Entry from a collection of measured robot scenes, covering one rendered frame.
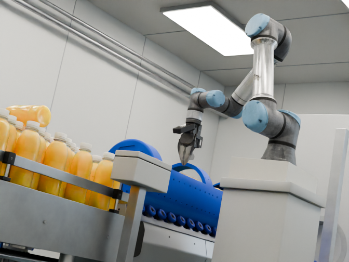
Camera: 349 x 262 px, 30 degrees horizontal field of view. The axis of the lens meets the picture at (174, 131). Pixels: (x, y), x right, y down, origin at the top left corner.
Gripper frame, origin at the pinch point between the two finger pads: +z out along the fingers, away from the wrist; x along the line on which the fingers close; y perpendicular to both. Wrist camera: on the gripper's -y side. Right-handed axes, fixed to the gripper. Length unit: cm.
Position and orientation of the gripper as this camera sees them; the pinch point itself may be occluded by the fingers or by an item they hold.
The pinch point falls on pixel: (183, 162)
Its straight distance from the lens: 295.0
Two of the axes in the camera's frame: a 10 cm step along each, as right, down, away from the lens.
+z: -1.8, 9.6, -2.2
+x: -8.2, -0.3, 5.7
